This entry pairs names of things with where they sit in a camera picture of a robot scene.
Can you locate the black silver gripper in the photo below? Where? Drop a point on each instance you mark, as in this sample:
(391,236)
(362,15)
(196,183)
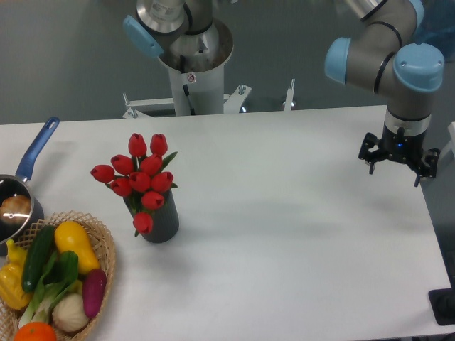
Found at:
(401,142)

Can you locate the red tulip bouquet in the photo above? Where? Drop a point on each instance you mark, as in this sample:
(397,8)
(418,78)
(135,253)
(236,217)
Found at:
(142,171)

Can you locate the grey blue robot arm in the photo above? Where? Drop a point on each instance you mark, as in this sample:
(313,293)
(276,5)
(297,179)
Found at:
(385,61)

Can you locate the dark grey ribbed vase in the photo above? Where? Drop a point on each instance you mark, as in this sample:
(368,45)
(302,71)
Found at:
(158,225)

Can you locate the blue plastic bag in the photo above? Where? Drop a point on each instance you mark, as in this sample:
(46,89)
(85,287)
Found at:
(441,37)

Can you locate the black device at table edge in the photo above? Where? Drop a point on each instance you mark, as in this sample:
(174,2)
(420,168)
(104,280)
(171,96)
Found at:
(442,303)

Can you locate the purple eggplant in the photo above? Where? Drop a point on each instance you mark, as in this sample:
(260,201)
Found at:
(93,290)

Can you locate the yellow squash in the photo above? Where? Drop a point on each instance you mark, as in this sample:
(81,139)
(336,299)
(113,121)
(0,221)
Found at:
(72,236)

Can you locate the green bok choy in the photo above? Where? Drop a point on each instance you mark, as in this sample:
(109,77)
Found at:
(58,277)

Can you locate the white garlic bulb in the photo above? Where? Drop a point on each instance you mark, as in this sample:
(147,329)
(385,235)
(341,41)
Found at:
(69,315)

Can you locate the green cucumber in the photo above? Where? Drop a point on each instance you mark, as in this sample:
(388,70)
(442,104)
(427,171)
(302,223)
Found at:
(37,257)

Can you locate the brown bread roll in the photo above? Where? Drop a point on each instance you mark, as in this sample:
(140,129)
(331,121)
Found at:
(15,210)

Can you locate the orange fruit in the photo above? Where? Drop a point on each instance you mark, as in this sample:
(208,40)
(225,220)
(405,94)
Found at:
(35,331)

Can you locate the yellow bell pepper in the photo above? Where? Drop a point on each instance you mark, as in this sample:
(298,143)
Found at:
(11,278)

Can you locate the woven wicker basket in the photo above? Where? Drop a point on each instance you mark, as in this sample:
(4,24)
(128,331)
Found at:
(102,243)

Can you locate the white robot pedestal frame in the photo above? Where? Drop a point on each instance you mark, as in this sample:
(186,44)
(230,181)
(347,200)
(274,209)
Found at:
(194,47)

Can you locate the blue handled saucepan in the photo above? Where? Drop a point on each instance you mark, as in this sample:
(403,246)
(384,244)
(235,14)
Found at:
(17,184)

